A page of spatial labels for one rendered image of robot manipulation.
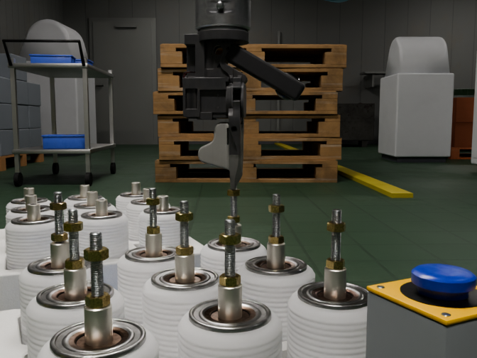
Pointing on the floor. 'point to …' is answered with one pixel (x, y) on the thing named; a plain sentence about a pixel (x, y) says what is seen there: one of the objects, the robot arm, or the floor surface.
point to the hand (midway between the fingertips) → (238, 179)
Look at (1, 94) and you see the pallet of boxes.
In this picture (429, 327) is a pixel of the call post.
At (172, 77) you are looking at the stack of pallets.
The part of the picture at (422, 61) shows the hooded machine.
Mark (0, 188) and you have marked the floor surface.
